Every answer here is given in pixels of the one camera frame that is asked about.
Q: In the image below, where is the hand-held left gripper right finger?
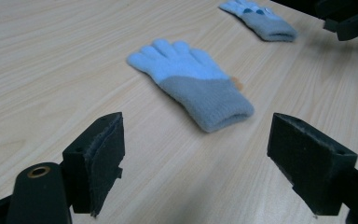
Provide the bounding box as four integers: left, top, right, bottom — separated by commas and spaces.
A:
266, 112, 358, 217

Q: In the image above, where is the blue and grey knit glove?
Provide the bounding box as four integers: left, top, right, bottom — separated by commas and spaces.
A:
218, 0, 298, 43
126, 37, 255, 133

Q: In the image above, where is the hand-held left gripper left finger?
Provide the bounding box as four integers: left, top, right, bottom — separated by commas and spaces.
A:
62, 111, 126, 217

